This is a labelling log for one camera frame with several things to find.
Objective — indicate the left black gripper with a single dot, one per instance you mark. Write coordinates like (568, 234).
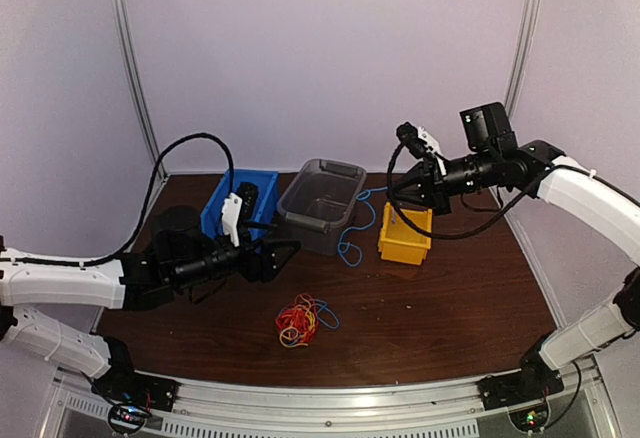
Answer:
(265, 269)

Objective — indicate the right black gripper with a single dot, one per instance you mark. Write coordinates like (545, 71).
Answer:
(432, 191)

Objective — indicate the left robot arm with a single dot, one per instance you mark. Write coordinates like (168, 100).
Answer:
(178, 258)

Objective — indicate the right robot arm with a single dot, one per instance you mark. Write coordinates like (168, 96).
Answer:
(542, 171)

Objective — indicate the yellow plastic bin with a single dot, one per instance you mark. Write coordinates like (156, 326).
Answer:
(399, 243)

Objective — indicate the grey transparent plastic tub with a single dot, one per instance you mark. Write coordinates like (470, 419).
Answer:
(319, 204)

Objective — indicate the blue plastic bin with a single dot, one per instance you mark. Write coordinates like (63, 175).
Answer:
(263, 215)

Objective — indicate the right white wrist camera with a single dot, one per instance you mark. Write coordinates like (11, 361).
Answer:
(419, 143)

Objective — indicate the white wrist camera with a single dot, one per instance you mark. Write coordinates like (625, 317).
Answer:
(419, 143)
(237, 212)

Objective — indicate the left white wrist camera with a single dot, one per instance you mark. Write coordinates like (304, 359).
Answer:
(237, 212)

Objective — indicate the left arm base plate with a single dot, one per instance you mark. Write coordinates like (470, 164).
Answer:
(145, 391)

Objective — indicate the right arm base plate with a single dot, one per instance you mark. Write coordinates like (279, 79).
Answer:
(498, 391)

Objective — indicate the right aluminium frame post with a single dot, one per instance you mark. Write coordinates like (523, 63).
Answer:
(524, 42)

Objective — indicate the aluminium front rail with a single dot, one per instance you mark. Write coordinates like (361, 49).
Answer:
(449, 408)

